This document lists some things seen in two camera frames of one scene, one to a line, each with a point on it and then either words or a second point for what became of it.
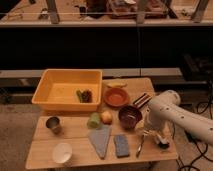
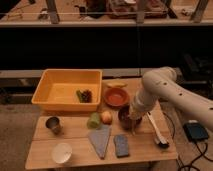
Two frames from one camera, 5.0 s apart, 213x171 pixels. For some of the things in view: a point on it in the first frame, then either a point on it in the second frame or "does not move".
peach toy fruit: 106,117 does not move
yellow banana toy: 116,84 does not move
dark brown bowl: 129,116 does not move
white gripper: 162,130 to 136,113
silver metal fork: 140,146 to 133,127
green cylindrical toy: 94,121 does not move
